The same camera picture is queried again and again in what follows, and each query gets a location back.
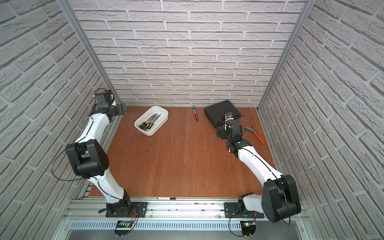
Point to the left controller board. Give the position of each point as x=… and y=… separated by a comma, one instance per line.
x=123, y=228

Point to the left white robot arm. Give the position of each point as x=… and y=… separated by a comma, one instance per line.
x=89, y=160

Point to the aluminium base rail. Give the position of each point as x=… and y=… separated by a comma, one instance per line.
x=170, y=214

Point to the white plastic storage box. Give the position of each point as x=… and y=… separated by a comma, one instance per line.
x=159, y=122

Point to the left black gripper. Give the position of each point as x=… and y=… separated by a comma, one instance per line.
x=120, y=109

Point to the controller board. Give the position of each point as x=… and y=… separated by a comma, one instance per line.
x=123, y=228
x=248, y=228

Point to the right controller board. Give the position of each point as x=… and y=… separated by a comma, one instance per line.
x=248, y=228

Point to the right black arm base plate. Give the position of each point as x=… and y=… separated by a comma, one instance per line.
x=238, y=210

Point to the black plastic tool case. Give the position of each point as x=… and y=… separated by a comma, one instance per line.
x=216, y=113

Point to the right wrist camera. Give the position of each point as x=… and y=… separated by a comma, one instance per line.
x=229, y=116

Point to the orange handled pliers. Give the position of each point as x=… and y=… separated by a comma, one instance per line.
x=251, y=129

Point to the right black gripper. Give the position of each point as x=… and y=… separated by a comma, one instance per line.
x=221, y=131

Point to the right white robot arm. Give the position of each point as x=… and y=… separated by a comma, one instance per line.
x=280, y=199

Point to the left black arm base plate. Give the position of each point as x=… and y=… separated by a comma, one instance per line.
x=123, y=209

